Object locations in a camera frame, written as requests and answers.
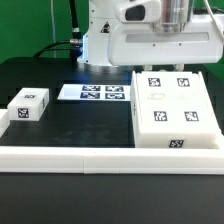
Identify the white cabinet top block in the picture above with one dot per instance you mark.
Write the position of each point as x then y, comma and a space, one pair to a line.
29, 104

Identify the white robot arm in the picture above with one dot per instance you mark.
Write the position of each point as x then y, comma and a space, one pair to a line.
174, 17

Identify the white cabinet body box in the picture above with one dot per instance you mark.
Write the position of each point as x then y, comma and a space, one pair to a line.
178, 137

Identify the white marker sheet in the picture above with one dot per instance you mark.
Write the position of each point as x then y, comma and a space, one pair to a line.
91, 92

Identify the white cabinet door panel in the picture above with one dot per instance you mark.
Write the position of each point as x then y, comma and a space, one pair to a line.
150, 103
191, 106

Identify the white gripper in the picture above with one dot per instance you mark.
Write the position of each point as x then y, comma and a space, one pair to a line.
138, 44

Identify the white L-shaped obstacle frame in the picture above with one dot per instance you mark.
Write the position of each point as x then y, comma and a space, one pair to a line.
112, 160

